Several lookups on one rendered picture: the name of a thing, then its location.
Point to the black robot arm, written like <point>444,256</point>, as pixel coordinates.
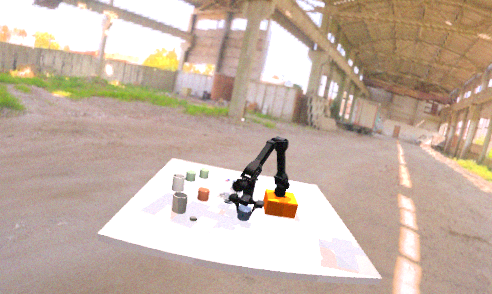
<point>254,168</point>

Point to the grey cylindrical cup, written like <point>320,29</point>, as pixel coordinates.
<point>179,202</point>
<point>178,182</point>

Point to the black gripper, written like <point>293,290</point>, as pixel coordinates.
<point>259,204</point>

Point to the orange cylinder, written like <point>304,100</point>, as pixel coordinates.
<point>203,194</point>

